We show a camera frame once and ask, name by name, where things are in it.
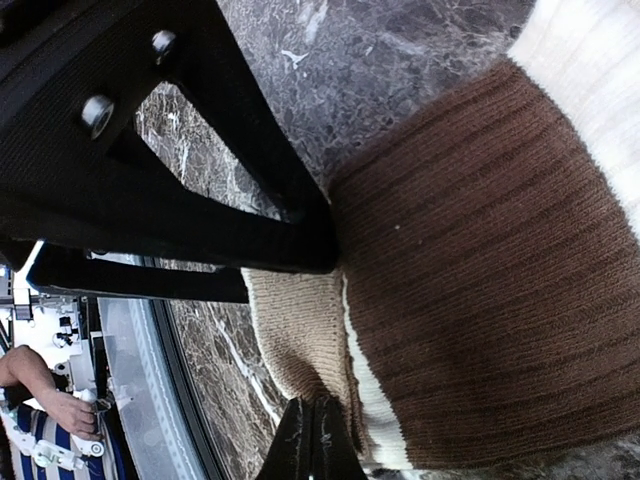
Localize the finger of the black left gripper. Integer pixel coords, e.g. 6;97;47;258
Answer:
27;244;249;304
1;1;339;273

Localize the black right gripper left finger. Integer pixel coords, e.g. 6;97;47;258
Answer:
256;398;313;480

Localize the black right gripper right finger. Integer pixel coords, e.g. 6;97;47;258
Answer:
312;396;367;480

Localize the cream brown block sock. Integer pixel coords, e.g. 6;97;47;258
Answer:
243;1;639;470

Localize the person's forearm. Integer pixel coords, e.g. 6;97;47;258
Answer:
1;345;57;400

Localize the black front table rail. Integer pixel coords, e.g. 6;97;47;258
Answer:
150;300;229;479

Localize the white slotted cable duct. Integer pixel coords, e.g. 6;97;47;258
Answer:
129;300;204;479

